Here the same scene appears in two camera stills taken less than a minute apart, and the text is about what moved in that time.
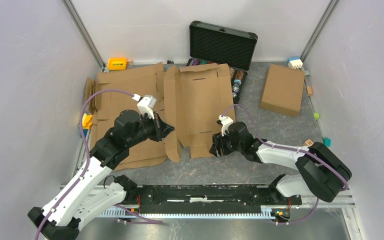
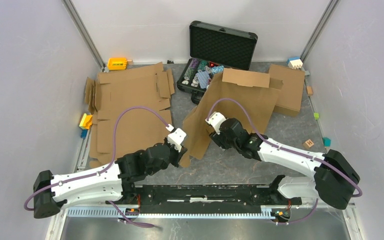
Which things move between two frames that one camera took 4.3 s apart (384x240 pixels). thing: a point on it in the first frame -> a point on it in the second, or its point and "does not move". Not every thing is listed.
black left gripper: (162, 130) -> (178, 155)
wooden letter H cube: (309, 142) does not move
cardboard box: (194, 99) -> (254, 91)
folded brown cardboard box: (283, 90) does not move
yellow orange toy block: (87, 121) does not move
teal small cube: (326, 141) does not move
